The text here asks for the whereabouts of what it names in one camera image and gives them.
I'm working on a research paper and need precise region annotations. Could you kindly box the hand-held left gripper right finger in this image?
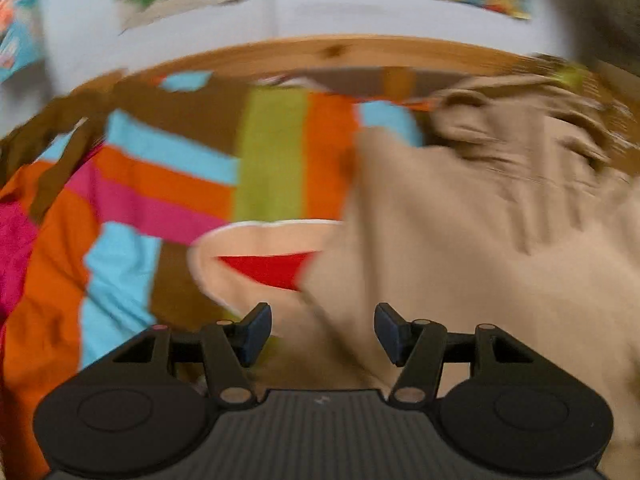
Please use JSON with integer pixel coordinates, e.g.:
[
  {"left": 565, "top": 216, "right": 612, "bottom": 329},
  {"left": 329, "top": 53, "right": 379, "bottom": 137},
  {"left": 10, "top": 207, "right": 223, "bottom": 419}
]
[{"left": 374, "top": 302, "right": 534, "bottom": 407}]

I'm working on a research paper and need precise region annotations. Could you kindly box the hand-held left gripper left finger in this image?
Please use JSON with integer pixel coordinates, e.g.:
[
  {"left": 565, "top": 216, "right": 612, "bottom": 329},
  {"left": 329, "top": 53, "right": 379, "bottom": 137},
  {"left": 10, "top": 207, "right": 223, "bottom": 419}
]
[{"left": 112, "top": 302, "right": 273, "bottom": 407}]

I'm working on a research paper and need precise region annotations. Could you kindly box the beige garment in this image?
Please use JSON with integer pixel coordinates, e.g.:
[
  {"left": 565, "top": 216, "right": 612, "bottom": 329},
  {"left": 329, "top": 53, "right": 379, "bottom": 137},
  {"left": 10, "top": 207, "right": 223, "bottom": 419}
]
[{"left": 299, "top": 74, "right": 640, "bottom": 463}]

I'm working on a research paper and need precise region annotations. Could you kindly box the colourful striped blanket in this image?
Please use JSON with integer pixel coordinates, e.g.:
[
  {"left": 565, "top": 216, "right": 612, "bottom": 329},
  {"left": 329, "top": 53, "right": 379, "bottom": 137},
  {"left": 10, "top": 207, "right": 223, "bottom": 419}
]
[{"left": 0, "top": 70, "right": 437, "bottom": 480}]

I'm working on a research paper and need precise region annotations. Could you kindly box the brown patterned cover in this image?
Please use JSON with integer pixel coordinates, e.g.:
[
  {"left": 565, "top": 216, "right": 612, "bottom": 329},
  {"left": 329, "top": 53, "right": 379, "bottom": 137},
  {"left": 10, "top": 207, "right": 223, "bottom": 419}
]
[{"left": 527, "top": 54, "right": 640, "bottom": 128}]

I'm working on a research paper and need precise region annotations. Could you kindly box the wooden bed frame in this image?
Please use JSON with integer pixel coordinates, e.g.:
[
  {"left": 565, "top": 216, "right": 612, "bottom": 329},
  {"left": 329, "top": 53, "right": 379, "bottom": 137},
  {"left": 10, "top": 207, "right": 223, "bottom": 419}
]
[{"left": 65, "top": 35, "right": 603, "bottom": 97}]

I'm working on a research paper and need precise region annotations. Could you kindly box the turquoise wall poster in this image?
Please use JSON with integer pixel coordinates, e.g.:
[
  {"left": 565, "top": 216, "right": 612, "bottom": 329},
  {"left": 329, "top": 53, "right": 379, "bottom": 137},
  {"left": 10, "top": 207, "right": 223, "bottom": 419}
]
[{"left": 0, "top": 0, "right": 47, "bottom": 83}]

